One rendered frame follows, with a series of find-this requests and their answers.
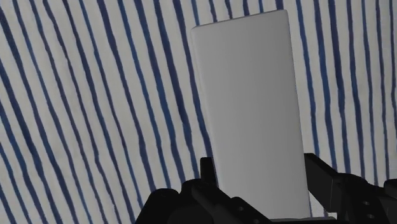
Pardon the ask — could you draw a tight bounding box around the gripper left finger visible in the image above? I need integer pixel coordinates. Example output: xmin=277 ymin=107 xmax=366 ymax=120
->
xmin=135 ymin=156 xmax=274 ymax=224

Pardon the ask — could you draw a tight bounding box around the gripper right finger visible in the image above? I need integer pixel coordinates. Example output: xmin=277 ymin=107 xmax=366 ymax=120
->
xmin=303 ymin=153 xmax=397 ymax=224

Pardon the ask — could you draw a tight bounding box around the grey rectangular slab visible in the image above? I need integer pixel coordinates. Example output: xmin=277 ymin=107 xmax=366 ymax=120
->
xmin=190 ymin=9 xmax=312 ymax=220

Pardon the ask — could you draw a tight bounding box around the blue striped white bed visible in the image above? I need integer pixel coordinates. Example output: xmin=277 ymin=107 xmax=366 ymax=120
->
xmin=0 ymin=0 xmax=397 ymax=224

